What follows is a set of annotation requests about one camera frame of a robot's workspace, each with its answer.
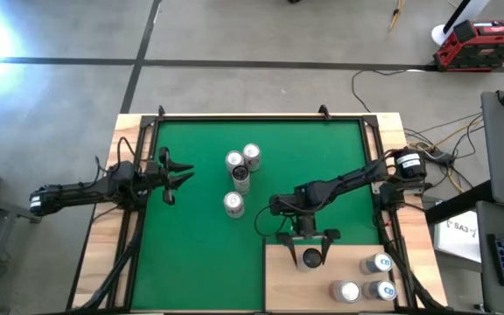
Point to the white Raspberry Lime can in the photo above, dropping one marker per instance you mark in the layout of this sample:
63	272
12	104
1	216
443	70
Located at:
234	158

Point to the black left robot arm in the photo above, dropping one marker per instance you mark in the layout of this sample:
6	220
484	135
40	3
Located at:
72	194

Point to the white Celsius can black lid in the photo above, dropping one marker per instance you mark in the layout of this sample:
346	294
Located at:
241	174
312	258

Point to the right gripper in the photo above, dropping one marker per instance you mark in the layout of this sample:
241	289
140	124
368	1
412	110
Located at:
306	229

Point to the white stand with black pole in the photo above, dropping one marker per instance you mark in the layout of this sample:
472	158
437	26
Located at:
441	35

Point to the light wooden board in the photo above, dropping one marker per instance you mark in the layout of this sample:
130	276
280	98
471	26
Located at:
287	289

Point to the black power adapter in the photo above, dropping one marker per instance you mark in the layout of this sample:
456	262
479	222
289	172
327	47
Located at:
438	156

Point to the silver Diet Coke can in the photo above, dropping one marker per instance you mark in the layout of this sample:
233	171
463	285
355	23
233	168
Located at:
233	200

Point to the black metal rig frame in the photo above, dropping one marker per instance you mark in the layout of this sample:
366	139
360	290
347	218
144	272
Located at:
256	118

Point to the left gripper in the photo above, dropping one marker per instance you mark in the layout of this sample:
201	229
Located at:
153	177

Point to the black diagonal bar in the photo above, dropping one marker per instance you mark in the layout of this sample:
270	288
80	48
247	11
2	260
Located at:
457	203

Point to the green table mat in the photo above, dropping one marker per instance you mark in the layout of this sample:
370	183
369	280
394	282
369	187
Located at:
191	262

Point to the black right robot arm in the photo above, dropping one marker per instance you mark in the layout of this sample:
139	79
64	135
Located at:
335	186

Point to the red black tool case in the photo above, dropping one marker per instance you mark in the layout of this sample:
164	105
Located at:
479	48

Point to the white paper sheet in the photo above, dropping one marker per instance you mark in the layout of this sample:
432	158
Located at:
457	238

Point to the black clamp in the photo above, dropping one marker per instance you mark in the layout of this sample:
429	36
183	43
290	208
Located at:
161	111
324	112

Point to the yellow thin rod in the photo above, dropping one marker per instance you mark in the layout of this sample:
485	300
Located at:
395	17

